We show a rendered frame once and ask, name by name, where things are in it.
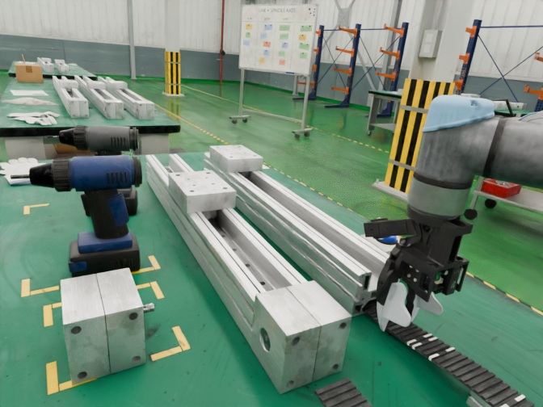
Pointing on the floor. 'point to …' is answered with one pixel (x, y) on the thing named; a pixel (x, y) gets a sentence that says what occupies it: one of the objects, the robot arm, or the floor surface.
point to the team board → (278, 46)
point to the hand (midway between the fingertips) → (394, 316)
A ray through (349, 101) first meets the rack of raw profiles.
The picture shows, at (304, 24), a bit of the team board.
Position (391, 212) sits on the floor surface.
